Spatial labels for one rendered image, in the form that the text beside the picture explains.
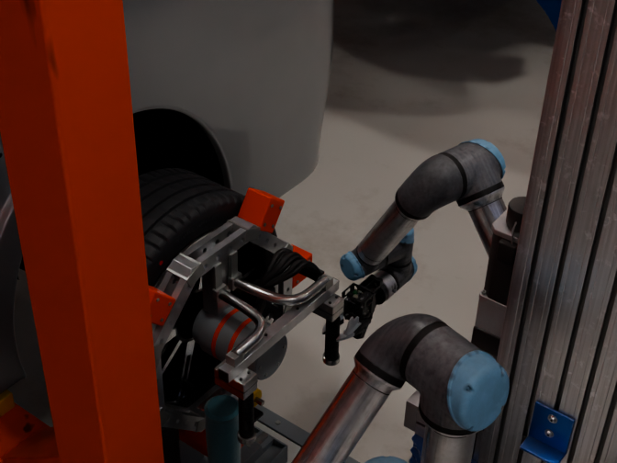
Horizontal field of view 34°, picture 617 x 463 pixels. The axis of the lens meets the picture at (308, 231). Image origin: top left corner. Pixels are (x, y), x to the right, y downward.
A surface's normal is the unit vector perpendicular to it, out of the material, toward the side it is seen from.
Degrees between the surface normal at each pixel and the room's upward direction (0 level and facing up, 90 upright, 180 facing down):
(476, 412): 82
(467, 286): 0
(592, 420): 90
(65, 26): 90
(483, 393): 82
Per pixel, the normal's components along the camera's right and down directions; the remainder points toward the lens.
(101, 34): 0.80, 0.37
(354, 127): 0.02, -0.80
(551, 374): -0.60, 0.46
